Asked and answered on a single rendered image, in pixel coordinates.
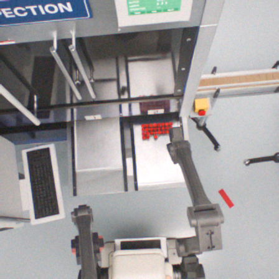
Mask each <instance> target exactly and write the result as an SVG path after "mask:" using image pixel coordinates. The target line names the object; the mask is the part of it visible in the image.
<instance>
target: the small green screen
mask: <svg viewBox="0 0 279 279"><path fill-rule="evenodd" d="M114 2H115V9H116V12H117V17H118V25H119V26H120V27H121V26H135V25H143V24H157V23H164V22H171V21H185V20H189V17H190V12H191V9H192V2H193V0H114Z"/></svg>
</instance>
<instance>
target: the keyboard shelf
mask: <svg viewBox="0 0 279 279"><path fill-rule="evenodd" d="M44 148H50V154H51V159H52V167H53V173H54V181H55V190H56V195H57V199H58V204H59V212H60V214H59V215H53V216H50V217H44V218H41V219H35V215H34V205H33V200H32V194H31V185H30V179H29V169H28V164H27V153H26V152H28V151H34V150H38V149H44ZM22 161H23V167H24V171H25V177H26V178H25V179H21V180H19V185H20V192H21V202H22V211H25V210H29V214H30V219H31V225H36V224H42V223H45V222H47V221H51V220H57V219H63V218H65V217H66V213H65V209H64V201H63V195H62V188H61V183H60V174H59V166H58V161H57V157H56V152H55V144H53V143H51V144H45V145H42V146H36V147H35V148H29V149H23V150H22Z"/></svg>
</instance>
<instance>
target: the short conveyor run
mask: <svg viewBox="0 0 279 279"><path fill-rule="evenodd" d="M278 66H279V60H277V62H276V63H275V64H274V65H273V67H272V68H271V69H261V70H246V71H238V72H231V73H218V74H215V71H217V67H213V69H212V72H211V74H210V75H202V77H201V81H200V83H199V85H198V88H197V92H196V96H197V95H207V96H208V98H210V100H213V99H221V98H236V97H243V96H251V95H265V94H273V93H279V68H278Z"/></svg>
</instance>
